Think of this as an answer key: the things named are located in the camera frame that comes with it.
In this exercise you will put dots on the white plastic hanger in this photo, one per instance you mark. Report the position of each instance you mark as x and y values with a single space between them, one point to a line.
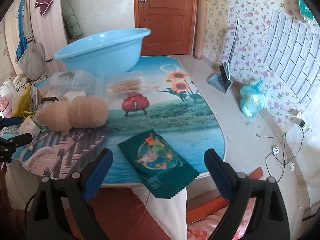
37 153

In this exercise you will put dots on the pink blanket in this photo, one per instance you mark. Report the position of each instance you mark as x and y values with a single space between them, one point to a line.
200 232

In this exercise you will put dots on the teal paper bag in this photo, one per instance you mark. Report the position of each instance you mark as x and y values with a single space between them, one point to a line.
306 10

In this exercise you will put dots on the black charger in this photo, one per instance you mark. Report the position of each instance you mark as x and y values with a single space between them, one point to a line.
302 124

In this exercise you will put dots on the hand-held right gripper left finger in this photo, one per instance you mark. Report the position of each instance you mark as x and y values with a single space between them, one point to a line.
98 177

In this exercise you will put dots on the light blue plastic bag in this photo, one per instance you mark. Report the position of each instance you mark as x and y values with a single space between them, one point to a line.
251 102

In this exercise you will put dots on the brown plush toy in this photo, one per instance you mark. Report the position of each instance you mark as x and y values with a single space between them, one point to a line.
85 112

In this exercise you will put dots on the clear plastic case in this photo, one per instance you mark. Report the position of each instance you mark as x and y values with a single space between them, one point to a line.
75 80

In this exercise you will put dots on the white and pink appliance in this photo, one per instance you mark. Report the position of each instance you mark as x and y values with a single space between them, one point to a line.
4 102

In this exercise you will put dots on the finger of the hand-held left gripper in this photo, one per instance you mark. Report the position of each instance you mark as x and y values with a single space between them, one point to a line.
21 140
11 121

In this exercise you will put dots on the grey cloth bag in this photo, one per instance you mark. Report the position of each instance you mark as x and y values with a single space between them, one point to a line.
31 60

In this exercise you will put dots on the pale wooden wardrobe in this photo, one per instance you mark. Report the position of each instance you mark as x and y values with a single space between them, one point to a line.
42 35

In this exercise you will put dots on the brown wooden door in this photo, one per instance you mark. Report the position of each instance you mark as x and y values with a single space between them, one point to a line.
165 17

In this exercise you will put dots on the small white printed box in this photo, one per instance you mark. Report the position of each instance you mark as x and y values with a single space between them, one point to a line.
28 127

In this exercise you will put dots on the white tissue packet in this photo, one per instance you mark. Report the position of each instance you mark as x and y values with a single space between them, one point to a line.
75 95

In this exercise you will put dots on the green quilt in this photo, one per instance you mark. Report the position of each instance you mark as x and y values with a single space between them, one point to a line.
72 15

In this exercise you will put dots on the orange trimmed pouch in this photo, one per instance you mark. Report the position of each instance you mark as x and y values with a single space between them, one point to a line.
37 97

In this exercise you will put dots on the dark green snack packet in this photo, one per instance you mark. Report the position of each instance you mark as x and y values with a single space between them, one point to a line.
155 160

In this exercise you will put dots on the grey brick wall panel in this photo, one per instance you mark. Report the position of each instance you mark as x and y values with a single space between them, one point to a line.
292 52

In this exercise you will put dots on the blue apron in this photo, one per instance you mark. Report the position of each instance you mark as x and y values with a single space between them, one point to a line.
21 30

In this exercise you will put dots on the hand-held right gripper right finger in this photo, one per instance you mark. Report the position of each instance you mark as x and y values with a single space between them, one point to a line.
217 175

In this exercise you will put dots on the light blue plastic basin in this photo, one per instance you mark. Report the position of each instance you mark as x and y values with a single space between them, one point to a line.
100 52

